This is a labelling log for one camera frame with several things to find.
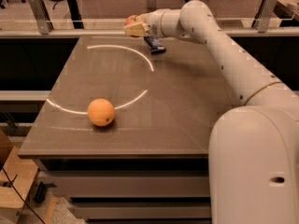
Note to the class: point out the black table leg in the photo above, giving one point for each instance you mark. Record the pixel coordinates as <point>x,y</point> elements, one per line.
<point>75,15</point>

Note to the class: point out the grey drawer cabinet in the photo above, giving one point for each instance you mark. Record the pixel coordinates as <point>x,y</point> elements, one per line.
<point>149,165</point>

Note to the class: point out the middle metal bracket post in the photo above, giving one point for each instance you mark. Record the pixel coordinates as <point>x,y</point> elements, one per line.
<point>151,5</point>

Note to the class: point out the metal bracket post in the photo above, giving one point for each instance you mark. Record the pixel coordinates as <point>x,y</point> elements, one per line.
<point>265,16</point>
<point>151,5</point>
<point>42,17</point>

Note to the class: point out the right metal bracket post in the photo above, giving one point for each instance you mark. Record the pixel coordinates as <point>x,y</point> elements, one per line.
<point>265,16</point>

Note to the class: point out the red apple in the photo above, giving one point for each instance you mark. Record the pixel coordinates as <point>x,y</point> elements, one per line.
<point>133,19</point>

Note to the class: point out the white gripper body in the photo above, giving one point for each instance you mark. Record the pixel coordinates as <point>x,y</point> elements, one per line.
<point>153,24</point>

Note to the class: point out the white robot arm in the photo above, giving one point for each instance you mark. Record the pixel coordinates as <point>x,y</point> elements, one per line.
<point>254,148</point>

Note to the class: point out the blue snack bar wrapper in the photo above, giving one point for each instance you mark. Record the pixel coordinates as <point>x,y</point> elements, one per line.
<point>155,46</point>

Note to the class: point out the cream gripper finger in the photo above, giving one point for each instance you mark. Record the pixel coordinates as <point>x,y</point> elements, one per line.
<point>136,29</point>

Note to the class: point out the left metal bracket post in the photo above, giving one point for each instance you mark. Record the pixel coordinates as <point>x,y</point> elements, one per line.
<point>42,17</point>

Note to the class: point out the orange fruit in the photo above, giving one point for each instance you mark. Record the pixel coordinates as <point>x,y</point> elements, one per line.
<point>101,112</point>

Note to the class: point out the cardboard box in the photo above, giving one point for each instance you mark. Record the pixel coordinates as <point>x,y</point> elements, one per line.
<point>16,179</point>

